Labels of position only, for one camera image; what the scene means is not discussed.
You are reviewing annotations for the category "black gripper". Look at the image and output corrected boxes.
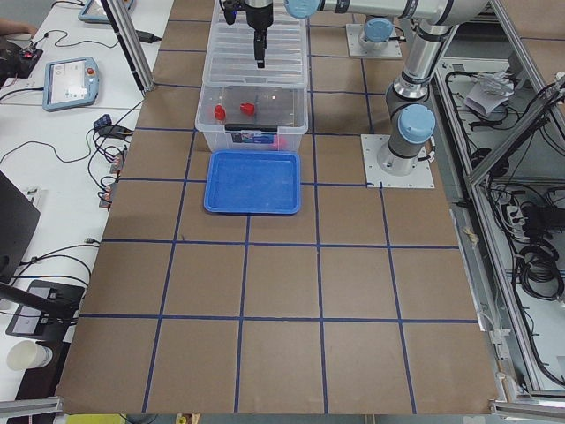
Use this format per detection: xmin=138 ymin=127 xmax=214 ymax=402
xmin=245 ymin=0 xmax=273 ymax=69

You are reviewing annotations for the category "clear plastic box lid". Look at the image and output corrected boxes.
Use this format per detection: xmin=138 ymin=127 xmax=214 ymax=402
xmin=201 ymin=0 xmax=309 ymax=88

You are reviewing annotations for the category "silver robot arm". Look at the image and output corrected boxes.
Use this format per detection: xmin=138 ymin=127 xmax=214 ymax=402
xmin=284 ymin=1 xmax=486 ymax=177
xmin=358 ymin=16 xmax=394 ymax=45

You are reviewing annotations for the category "red block middle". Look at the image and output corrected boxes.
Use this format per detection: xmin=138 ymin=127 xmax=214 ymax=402
xmin=239 ymin=102 xmax=255 ymax=117

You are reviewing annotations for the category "clear plastic storage box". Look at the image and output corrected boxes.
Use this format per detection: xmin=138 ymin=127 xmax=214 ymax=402
xmin=195 ymin=85 xmax=308 ymax=152

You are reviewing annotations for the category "red block left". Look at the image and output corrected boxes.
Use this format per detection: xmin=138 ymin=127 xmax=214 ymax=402
xmin=214 ymin=104 xmax=226 ymax=122

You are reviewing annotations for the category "blue plastic tray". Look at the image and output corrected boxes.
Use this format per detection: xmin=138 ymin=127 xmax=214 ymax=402
xmin=203 ymin=150 xmax=302 ymax=216

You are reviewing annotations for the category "black power adapter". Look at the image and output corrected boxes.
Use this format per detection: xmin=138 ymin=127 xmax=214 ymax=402
xmin=136 ymin=30 xmax=162 ymax=43

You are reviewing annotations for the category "far blue teach pendant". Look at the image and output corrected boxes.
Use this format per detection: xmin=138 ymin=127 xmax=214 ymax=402
xmin=78 ymin=0 xmax=109 ymax=25

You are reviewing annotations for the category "blue teach pendant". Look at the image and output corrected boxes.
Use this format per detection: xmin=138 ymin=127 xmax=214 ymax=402
xmin=42 ymin=57 xmax=100 ymax=112
xmin=78 ymin=0 xmax=109 ymax=25

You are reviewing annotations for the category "near blue teach pendant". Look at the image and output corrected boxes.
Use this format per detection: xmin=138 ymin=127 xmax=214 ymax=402
xmin=42 ymin=57 xmax=100 ymax=112

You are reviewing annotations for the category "white paper cup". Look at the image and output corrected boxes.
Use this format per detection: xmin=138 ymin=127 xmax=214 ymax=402
xmin=6 ymin=340 xmax=53 ymax=371

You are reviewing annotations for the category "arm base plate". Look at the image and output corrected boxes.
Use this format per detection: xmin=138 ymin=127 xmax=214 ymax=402
xmin=344 ymin=23 xmax=403 ymax=58
xmin=360 ymin=134 xmax=435 ymax=190

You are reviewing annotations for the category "aluminium frame post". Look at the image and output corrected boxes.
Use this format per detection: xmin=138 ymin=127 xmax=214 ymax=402
xmin=102 ymin=0 xmax=154 ymax=94

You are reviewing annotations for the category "coiled black cable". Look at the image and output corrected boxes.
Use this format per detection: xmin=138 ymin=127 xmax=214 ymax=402
xmin=511 ymin=245 xmax=561 ymax=302

